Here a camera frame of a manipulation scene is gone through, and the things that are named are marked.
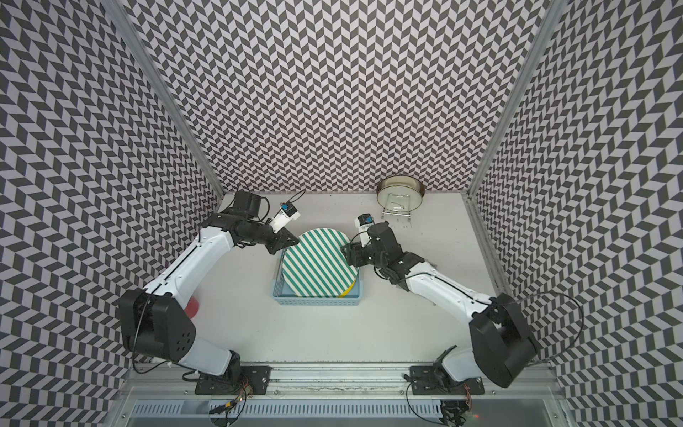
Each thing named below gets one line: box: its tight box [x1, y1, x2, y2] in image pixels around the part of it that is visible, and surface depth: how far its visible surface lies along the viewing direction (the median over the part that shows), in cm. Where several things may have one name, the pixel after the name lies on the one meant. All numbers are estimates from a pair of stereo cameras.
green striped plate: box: [281, 227, 359, 298], surface depth 86 cm
